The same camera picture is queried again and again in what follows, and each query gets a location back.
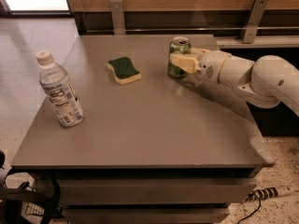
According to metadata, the white power strip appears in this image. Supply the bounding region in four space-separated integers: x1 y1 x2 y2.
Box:
244 186 295 202

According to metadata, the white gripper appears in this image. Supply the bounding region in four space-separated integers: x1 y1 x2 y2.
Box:
170 48 232 83

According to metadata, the black power cable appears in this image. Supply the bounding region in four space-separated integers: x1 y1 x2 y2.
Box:
236 196 262 224

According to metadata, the metal bracket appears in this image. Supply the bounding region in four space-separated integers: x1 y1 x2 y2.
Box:
110 0 126 35
240 0 269 44

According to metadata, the green soda can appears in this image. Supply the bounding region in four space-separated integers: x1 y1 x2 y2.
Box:
168 36 192 78

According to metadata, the grey drawer cabinet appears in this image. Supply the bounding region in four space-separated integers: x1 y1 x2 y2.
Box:
12 35 273 224

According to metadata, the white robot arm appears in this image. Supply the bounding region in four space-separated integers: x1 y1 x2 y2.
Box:
170 48 299 116

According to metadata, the clear plastic water bottle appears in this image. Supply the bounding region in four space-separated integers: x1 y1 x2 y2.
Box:
36 50 84 127

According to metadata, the right metal bracket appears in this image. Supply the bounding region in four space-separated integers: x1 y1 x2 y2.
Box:
240 0 269 44

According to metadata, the green and yellow sponge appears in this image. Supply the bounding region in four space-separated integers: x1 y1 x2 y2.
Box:
107 57 141 85

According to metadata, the left metal bracket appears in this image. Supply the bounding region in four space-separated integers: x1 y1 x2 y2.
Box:
110 0 126 35

